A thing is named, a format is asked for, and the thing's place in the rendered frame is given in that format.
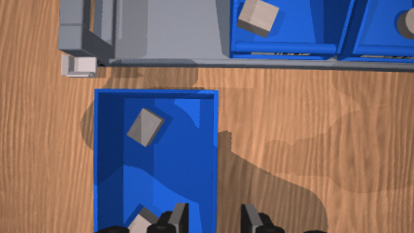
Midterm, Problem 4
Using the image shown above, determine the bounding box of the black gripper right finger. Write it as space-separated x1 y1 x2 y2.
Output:
240 204 327 233

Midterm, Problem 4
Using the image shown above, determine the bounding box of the beige rectangular block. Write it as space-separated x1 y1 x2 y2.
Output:
237 0 279 38

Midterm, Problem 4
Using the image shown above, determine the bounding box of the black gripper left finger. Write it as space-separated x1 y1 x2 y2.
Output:
94 203 190 233

